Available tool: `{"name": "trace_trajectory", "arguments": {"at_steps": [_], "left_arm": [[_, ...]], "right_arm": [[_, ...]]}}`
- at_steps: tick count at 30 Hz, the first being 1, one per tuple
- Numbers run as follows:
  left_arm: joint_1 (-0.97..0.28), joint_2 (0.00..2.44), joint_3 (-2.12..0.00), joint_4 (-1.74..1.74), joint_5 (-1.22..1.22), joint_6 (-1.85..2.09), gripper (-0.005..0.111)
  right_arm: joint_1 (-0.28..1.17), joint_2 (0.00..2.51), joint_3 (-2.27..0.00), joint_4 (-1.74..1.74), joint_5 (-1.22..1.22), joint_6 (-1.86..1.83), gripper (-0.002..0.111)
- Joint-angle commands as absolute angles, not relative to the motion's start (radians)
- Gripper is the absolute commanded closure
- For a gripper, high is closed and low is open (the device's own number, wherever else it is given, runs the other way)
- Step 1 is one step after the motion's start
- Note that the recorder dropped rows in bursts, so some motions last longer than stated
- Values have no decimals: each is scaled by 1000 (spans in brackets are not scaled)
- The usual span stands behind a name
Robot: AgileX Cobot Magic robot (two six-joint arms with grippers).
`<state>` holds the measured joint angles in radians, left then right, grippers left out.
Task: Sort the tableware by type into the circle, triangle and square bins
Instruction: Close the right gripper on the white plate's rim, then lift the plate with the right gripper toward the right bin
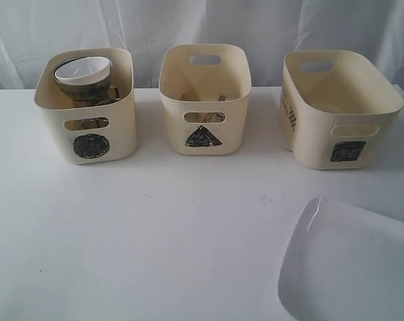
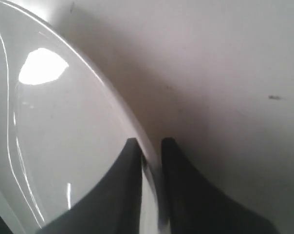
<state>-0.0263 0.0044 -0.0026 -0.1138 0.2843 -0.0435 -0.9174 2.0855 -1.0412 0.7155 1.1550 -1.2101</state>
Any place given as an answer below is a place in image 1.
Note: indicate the large white plate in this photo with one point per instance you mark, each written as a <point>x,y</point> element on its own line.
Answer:
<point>343,263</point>

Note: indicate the white ceramic bowl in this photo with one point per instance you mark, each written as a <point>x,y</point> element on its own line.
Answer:
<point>83,71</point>

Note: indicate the wooden chopstick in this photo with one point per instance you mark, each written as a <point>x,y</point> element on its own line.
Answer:
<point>198,117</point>

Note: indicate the steel mug with handle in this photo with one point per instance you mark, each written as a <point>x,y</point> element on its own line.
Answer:
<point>110,96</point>

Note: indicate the cream bin with circle mark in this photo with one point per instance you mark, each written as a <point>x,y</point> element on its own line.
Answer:
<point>117,140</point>

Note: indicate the cream bin with triangle mark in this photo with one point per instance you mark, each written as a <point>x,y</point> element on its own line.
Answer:
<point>207,70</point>

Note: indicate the cream bin with square mark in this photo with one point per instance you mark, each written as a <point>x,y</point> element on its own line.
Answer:
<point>335,108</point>

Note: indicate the stainless steel bowl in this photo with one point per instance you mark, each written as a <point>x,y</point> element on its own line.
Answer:
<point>87,92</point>

